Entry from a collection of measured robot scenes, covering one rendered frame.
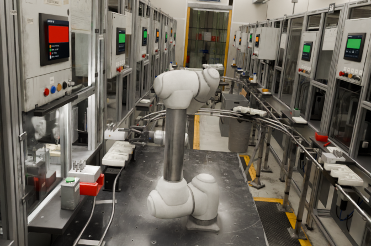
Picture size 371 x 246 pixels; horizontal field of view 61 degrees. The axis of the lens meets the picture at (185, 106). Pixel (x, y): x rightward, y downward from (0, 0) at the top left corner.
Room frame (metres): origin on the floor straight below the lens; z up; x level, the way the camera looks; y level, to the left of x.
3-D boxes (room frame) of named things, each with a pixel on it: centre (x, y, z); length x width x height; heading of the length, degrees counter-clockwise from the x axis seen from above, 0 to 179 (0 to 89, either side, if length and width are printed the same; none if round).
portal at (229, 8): (10.01, -0.52, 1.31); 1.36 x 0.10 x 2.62; 89
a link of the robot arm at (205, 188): (1.56, -0.13, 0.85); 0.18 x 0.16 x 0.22; 116
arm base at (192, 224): (1.59, -0.14, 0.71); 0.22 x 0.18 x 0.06; 179
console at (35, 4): (1.32, 0.69, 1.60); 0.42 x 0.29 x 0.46; 179
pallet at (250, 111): (3.59, -0.76, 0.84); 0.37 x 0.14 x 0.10; 57
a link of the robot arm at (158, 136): (1.91, 0.15, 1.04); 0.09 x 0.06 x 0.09; 179
